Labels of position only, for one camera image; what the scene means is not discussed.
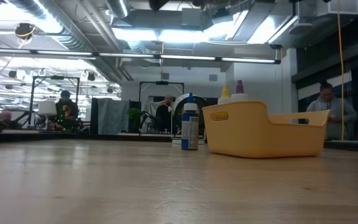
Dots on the yellow plastic bin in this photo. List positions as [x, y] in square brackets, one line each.
[259, 137]

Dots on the yellow cap colouring bottle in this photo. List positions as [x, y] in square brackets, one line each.
[225, 91]

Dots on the green plant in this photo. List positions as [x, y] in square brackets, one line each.
[134, 115]

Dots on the white cloth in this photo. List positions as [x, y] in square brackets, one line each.
[150, 107]

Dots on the long LED light bar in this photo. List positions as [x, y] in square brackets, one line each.
[185, 57]

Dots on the grey fabric cover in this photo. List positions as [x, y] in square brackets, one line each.
[113, 113]

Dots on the blue cap colouring bottle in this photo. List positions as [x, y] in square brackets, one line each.
[190, 130]

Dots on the person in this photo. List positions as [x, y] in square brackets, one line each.
[331, 109]
[165, 115]
[6, 116]
[67, 110]

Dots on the silver ventilation duct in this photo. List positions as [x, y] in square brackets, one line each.
[73, 37]

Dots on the grey wall box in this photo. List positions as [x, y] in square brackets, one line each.
[213, 77]
[165, 76]

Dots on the black rig frame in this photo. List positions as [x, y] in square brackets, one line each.
[162, 82]
[56, 77]

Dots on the white lampshade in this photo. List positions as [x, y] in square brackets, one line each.
[47, 108]

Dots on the purple cap colouring bottle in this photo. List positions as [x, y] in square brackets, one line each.
[239, 87]

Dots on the grey ceiling box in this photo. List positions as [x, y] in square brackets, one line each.
[191, 17]

